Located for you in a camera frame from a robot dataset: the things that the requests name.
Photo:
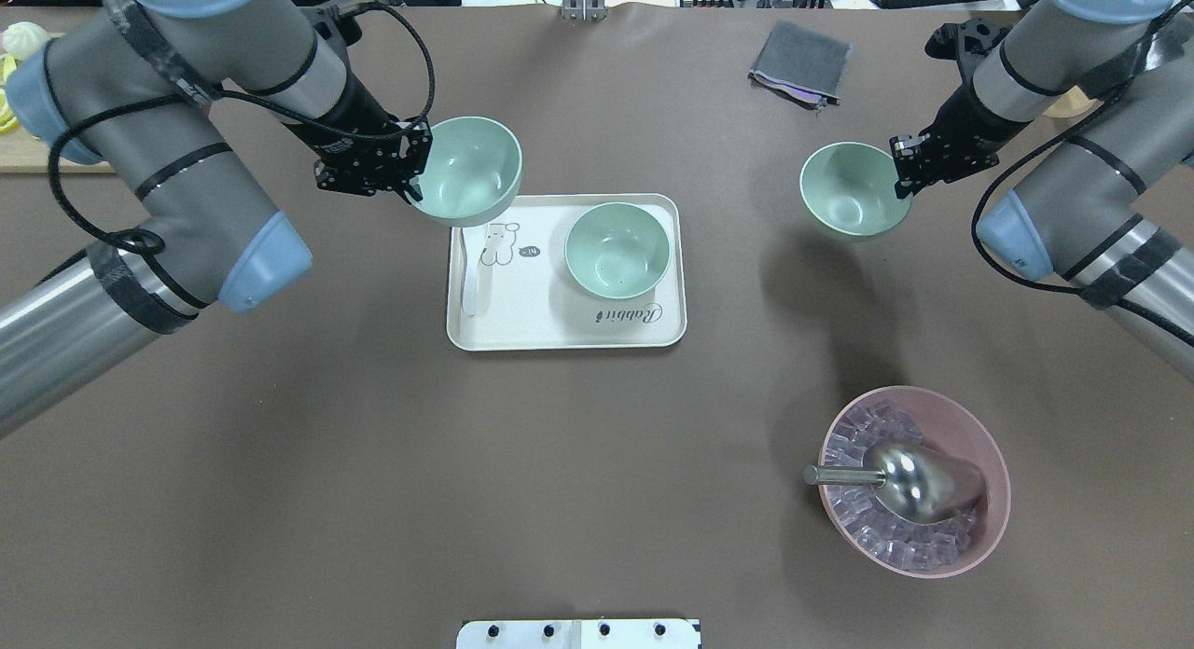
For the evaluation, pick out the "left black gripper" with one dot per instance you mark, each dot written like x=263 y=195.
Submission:
x=352 y=114

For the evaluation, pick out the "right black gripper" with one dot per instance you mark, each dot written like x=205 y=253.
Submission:
x=964 y=119

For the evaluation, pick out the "green bowl robot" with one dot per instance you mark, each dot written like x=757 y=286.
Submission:
x=850 y=191
x=473 y=172

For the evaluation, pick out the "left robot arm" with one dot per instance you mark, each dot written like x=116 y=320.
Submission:
x=177 y=222

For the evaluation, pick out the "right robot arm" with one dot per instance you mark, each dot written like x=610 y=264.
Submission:
x=1073 y=216

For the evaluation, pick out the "white ceramic spoon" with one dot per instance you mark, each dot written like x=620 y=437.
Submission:
x=474 y=242

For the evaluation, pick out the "grey purple folded cloth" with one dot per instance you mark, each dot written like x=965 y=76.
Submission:
x=801 y=64

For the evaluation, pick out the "wooden mug tree stand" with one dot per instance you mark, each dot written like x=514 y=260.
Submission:
x=1074 y=103

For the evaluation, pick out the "cream rabbit tray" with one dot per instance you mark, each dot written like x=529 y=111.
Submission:
x=528 y=300

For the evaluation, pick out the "green bowl on tray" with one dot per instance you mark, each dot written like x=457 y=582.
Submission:
x=617 y=250

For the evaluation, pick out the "pink bowl with ice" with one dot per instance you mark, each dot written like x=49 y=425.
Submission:
x=918 y=415

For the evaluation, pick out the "metal ice scoop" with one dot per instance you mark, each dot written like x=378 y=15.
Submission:
x=914 y=482

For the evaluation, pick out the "wooden cutting board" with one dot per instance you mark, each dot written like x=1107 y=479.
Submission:
x=22 y=153

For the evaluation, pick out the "lemon slice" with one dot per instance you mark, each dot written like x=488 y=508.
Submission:
x=9 y=119

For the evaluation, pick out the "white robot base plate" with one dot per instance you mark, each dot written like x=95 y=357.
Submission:
x=581 y=633

